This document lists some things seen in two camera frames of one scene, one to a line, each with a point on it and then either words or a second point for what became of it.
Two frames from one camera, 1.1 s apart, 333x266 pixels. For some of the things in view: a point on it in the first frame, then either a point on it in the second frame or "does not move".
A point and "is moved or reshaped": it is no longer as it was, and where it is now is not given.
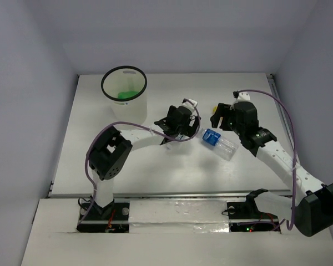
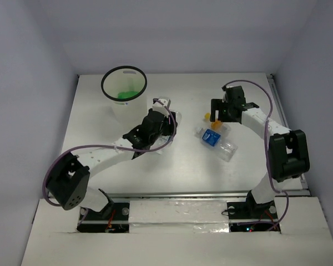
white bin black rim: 126,87 does not move
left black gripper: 189,126 -> 167,128
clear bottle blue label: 225,148 does not move
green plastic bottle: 125,95 does not move
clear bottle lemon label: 182,137 is moved or reshaped
